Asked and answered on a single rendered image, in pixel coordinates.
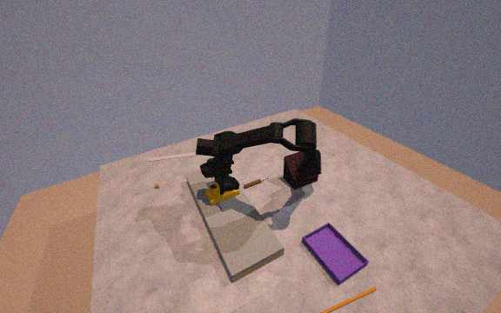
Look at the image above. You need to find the brown hexagonal rod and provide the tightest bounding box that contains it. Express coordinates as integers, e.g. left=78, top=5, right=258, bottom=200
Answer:
left=244, top=178, right=263, bottom=189

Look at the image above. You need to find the purple tray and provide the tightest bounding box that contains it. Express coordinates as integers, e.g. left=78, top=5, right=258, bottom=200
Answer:
left=303, top=223, right=369, bottom=285

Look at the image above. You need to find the orange thin rod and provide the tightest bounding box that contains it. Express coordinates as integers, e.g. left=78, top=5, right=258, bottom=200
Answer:
left=320, top=286, right=376, bottom=313

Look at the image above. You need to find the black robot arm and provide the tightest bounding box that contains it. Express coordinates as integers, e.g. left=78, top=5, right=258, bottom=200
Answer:
left=196, top=118, right=322, bottom=178

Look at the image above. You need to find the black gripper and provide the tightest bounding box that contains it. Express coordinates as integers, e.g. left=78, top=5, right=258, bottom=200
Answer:
left=214, top=157, right=239, bottom=195

